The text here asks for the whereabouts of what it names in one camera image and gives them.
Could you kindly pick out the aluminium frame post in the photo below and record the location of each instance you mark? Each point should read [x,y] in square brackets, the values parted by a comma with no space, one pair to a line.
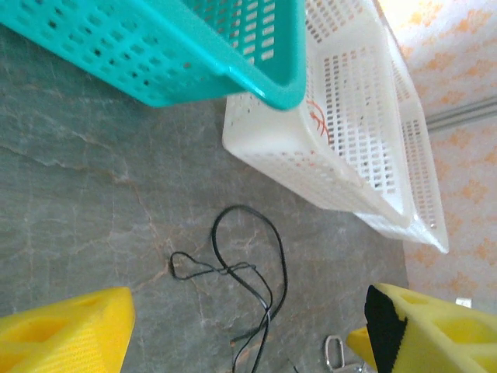
[466,114]

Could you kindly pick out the teal perforated plastic basket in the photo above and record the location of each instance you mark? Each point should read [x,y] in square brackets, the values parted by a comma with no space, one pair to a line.
[194,77]

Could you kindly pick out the white perforated plastic basket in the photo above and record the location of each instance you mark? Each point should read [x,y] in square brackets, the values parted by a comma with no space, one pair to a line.
[423,175]
[272,147]

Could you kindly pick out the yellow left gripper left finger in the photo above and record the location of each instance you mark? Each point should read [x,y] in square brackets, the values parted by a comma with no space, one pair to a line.
[66,338]

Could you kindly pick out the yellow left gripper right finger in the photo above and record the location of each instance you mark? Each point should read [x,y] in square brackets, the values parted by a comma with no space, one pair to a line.
[435,342]

